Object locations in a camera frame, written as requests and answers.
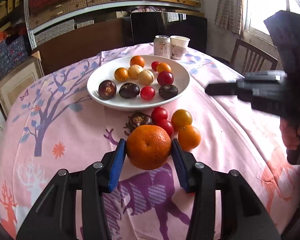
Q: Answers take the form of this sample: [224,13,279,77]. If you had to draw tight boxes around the red cherry tomato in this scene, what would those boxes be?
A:
[140,86,155,101]

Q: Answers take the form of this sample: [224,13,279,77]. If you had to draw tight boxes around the pale yellow round fruit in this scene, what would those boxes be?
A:
[128,64,143,80]

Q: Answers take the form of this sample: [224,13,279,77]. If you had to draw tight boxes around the pink deer tablecloth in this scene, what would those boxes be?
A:
[0,44,300,239]

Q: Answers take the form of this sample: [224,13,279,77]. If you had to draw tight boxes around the dark red plum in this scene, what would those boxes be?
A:
[157,71,174,86]

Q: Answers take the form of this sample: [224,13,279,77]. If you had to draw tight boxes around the yellow tomato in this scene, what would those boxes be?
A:
[171,109,192,132]

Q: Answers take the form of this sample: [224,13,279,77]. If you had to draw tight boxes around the wooden chair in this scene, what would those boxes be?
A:
[230,39,278,75]

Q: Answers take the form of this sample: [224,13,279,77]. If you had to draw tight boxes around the framed picture board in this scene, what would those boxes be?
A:
[0,51,44,117]

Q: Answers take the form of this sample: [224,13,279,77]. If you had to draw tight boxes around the white plate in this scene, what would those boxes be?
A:
[86,55,191,112]

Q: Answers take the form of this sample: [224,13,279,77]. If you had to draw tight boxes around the person right hand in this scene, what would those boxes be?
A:
[280,118,300,150]

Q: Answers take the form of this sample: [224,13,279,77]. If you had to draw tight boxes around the metal storage shelf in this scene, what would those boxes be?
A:
[24,0,204,49]

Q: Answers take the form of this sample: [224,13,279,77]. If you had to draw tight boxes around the pink drink can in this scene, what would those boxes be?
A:
[153,35,171,59]

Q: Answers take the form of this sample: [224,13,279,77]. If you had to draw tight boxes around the checked curtain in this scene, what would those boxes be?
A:
[215,0,244,36]

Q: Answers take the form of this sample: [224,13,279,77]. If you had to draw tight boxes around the dark purple mangosteen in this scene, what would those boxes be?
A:
[159,85,179,100]

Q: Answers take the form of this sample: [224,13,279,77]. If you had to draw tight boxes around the white paper cup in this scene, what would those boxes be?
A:
[170,35,190,60]

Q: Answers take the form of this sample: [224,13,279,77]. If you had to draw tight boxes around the yellow orange fruit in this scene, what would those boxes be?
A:
[114,67,129,82]

